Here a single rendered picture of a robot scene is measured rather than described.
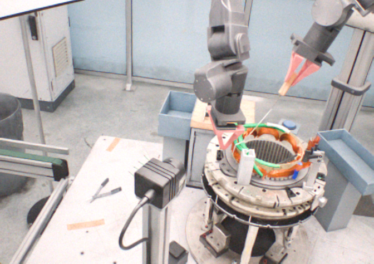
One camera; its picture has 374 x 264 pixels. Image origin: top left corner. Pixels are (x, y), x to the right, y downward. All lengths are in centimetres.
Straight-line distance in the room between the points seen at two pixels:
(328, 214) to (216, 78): 69
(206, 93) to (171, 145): 55
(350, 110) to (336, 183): 28
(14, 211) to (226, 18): 194
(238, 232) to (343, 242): 34
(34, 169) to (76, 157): 120
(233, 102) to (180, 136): 43
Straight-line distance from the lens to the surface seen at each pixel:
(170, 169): 44
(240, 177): 87
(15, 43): 310
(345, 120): 136
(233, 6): 78
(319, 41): 82
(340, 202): 122
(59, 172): 150
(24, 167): 156
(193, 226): 117
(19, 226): 233
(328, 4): 75
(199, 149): 122
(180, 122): 117
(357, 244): 132
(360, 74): 130
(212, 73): 73
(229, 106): 81
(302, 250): 119
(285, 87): 87
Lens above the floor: 169
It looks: 33 degrees down
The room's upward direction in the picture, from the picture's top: 5 degrees clockwise
